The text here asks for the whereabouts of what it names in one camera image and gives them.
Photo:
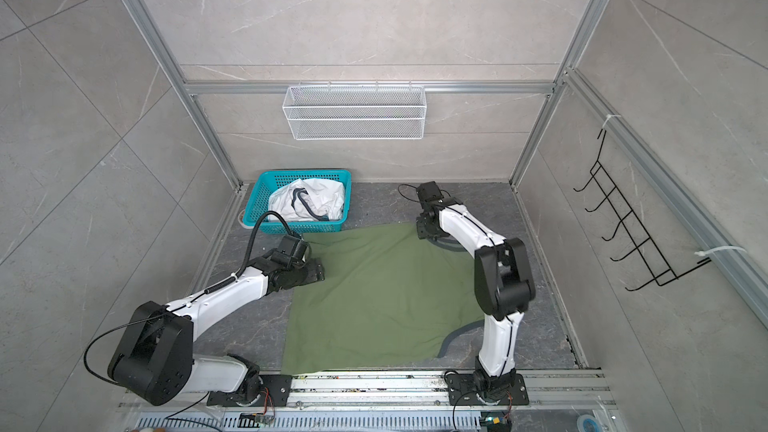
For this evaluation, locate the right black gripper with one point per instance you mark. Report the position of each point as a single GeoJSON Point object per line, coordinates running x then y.
{"type": "Point", "coordinates": [422, 232]}

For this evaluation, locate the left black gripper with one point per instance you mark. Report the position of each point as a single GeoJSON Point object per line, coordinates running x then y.
{"type": "Point", "coordinates": [317, 271]}

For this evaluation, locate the teal plastic basket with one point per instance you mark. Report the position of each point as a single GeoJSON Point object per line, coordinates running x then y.
{"type": "Point", "coordinates": [271, 181]}

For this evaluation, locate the green tank top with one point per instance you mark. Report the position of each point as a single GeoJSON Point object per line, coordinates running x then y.
{"type": "Point", "coordinates": [388, 299]}

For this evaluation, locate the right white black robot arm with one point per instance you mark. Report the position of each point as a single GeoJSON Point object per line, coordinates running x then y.
{"type": "Point", "coordinates": [503, 288]}

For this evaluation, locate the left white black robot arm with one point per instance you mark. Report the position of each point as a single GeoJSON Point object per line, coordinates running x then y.
{"type": "Point", "coordinates": [155, 357]}

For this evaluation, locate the white tank top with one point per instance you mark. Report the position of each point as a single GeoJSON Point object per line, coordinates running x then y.
{"type": "Point", "coordinates": [309, 200]}

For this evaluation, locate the blue tape roll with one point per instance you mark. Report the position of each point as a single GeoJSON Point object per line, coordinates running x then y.
{"type": "Point", "coordinates": [589, 423]}

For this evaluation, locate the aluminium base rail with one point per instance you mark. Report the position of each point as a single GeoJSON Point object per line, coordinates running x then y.
{"type": "Point", "coordinates": [399, 400]}

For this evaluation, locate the white wire mesh shelf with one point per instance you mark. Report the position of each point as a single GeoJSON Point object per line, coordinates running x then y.
{"type": "Point", "coordinates": [348, 113]}

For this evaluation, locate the black wire hook rack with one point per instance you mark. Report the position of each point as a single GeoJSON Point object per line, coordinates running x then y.
{"type": "Point", "coordinates": [629, 224]}

